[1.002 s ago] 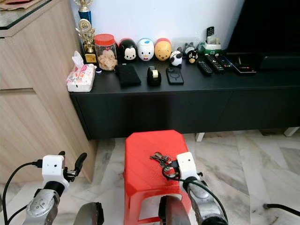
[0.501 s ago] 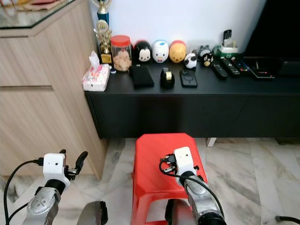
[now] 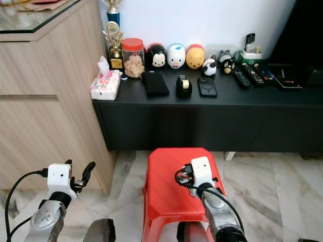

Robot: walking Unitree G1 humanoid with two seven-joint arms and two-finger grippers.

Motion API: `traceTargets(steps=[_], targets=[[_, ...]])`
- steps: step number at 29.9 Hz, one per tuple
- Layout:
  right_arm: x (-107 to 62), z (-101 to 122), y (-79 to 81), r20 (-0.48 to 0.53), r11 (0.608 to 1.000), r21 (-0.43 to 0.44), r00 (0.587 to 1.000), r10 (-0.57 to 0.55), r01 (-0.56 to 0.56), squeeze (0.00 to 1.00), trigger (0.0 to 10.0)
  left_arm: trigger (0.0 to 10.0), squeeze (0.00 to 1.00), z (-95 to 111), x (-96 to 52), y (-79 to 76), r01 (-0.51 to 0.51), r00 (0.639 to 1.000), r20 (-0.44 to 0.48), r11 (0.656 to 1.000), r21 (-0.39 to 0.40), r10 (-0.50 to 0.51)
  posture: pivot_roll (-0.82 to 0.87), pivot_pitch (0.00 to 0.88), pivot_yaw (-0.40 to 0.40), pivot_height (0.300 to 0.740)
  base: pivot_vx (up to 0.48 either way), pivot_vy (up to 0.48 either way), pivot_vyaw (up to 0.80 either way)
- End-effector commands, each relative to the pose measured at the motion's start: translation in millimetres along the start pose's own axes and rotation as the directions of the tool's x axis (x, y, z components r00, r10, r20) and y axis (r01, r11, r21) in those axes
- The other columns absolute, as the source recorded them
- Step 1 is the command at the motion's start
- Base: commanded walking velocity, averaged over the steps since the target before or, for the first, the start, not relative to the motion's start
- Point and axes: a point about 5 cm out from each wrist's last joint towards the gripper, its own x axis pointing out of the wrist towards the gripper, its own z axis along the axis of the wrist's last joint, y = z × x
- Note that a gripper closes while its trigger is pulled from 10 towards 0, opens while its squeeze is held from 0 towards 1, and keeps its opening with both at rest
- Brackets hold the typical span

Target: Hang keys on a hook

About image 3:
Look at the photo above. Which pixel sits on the bunch of keys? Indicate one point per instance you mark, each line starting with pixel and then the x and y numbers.
pixel 177 176

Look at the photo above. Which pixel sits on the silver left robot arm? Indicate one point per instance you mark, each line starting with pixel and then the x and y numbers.
pixel 48 222

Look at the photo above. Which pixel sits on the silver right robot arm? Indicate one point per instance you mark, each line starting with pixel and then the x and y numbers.
pixel 222 217

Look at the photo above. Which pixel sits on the red plastic stool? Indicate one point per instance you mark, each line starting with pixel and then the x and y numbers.
pixel 161 201

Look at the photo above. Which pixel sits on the white console foot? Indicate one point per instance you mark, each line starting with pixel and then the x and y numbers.
pixel 230 156

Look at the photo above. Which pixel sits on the black TV console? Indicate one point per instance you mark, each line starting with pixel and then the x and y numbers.
pixel 207 126

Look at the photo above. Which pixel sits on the dark left robot leg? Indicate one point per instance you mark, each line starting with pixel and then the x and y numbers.
pixel 100 231

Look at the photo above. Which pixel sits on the black tape dispenser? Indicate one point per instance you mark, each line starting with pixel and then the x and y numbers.
pixel 184 86

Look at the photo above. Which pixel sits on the black smartphone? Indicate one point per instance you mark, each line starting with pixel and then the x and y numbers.
pixel 207 86

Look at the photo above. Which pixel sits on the pink white tissue pack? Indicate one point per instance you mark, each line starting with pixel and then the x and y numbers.
pixel 105 85

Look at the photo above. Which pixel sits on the black fabric pouch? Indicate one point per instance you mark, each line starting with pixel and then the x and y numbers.
pixel 155 84

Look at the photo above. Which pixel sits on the small panda figure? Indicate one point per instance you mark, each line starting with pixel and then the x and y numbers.
pixel 209 67

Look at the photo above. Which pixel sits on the yellow bear plush toy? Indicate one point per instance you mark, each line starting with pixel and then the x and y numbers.
pixel 195 58

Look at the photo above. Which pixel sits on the white round plush toy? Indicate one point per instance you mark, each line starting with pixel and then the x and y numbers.
pixel 176 56

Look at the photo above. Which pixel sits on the small black bird figure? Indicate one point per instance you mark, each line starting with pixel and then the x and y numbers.
pixel 227 64

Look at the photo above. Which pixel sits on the black mouse plush toy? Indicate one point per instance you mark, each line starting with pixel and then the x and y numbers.
pixel 156 56

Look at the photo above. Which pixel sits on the long black remote control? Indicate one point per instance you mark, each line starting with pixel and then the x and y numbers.
pixel 253 74

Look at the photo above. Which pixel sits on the clear jar with red lid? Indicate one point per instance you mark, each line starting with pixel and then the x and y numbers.
pixel 133 63

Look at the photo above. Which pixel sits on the black remote with coloured buttons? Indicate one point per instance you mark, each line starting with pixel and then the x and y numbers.
pixel 265 75

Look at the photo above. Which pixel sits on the small gold trophy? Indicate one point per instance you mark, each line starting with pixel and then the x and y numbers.
pixel 115 48

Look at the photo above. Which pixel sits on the green white desk holder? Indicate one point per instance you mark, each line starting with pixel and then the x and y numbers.
pixel 248 55

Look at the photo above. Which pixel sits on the flat black set-top box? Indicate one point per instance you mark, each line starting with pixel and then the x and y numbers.
pixel 287 78

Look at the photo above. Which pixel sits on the small black upright remote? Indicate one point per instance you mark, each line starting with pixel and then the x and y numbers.
pixel 251 39

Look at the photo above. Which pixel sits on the brown paper envelope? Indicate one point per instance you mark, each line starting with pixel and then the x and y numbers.
pixel 48 6

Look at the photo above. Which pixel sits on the black television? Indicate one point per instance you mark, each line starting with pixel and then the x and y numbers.
pixel 298 30

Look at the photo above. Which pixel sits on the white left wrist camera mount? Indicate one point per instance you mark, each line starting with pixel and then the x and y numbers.
pixel 59 179

